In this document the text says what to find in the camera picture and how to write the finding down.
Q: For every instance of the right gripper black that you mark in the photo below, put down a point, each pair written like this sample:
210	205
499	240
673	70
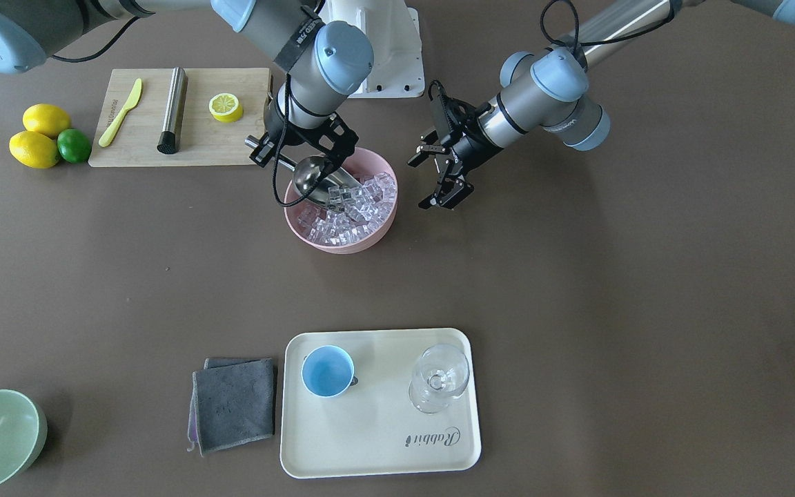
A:
337	148

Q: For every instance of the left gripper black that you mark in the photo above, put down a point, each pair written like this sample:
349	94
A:
465	150

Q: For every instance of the metal ice scoop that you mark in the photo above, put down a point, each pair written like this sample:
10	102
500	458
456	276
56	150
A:
315	179

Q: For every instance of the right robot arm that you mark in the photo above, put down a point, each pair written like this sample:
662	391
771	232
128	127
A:
323	61

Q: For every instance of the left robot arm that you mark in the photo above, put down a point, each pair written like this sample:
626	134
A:
546	89

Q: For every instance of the pink bowl with ice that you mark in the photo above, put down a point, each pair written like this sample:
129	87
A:
368	215

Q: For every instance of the light blue cup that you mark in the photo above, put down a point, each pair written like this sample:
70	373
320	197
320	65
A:
328	371

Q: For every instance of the half lemon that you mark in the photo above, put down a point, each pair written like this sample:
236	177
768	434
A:
225	107

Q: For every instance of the wooden cutting board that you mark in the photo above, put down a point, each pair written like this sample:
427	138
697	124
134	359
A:
204	141

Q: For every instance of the clear wine glass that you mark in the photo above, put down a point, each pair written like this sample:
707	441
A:
440	375

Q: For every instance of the yellow plastic knife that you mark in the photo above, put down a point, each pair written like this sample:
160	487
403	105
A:
130	103

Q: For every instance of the cream plastic tray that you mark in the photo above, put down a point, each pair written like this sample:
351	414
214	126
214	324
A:
372	428

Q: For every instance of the green lime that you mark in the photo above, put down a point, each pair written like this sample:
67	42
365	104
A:
73	146

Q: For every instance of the grey folded cloth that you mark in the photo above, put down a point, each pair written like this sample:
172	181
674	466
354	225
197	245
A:
232	403

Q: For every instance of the whole lemon far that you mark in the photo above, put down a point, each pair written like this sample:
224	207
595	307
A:
48	119

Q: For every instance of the whole lemon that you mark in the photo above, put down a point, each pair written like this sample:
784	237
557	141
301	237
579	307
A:
48	119
34	150

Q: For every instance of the whole lemon near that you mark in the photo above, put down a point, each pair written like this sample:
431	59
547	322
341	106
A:
34	150

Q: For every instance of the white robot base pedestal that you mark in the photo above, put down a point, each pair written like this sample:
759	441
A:
393	30

